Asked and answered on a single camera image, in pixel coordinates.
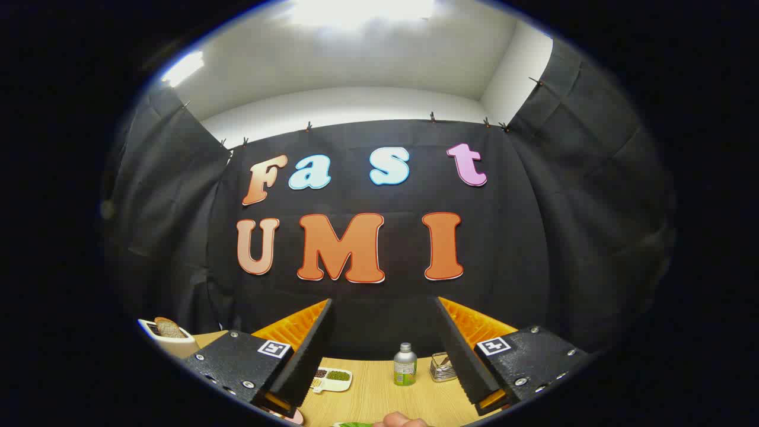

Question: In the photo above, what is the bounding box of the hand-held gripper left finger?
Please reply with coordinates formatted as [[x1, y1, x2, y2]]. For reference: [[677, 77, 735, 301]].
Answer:
[[181, 298, 334, 419]]

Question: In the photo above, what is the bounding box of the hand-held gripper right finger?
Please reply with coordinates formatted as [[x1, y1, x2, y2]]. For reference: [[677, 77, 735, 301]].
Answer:
[[435, 295, 595, 417]]

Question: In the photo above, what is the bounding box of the toasted bread slice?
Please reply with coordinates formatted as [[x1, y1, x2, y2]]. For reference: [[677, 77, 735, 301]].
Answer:
[[154, 317, 187, 339]]

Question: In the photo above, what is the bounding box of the white divided tray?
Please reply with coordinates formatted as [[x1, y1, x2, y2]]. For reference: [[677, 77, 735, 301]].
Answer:
[[310, 367, 353, 394]]

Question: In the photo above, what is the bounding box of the silver bottle with green label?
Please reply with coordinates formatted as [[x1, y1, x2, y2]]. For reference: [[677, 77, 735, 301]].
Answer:
[[393, 342, 418, 387]]

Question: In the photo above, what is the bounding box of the pink plate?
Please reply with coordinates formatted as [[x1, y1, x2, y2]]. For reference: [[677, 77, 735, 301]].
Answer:
[[261, 406, 305, 425]]

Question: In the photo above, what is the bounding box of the black backdrop cloth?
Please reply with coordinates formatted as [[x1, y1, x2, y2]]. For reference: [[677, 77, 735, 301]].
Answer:
[[104, 39, 677, 362]]

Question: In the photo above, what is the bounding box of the white toaster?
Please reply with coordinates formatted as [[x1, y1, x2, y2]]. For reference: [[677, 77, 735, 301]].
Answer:
[[138, 318, 199, 359]]

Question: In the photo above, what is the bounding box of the bright ceiling light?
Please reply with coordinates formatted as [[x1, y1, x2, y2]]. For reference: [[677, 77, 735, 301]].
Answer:
[[161, 50, 205, 88]]

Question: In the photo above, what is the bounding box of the wire mesh basket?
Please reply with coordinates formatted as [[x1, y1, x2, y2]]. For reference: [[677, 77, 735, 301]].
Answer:
[[429, 352, 458, 383]]

